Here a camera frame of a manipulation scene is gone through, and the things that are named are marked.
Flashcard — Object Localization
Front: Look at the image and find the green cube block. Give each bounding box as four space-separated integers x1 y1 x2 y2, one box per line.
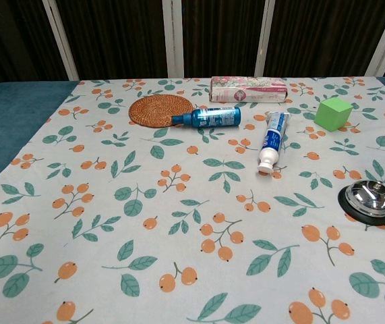
314 97 354 131

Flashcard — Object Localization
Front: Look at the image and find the white folding screen frame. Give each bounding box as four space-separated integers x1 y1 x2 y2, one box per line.
41 0 385 82

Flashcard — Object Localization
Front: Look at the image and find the white blue toothpaste tube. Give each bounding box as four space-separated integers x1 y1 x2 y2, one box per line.
257 111 291 174

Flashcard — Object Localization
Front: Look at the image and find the pink floral tissue pack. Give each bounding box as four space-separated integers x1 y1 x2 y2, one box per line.
208 76 288 103

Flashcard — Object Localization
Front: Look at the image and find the fruit leaf print tablecloth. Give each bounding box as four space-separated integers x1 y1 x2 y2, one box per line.
0 76 385 324

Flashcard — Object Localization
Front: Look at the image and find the round woven rattan coaster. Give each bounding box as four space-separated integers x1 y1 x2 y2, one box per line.
128 94 195 128

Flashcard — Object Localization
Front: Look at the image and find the silver call bell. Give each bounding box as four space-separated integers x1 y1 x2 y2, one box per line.
337 180 385 224

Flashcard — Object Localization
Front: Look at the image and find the blue spray bottle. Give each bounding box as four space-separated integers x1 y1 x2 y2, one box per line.
171 106 242 130

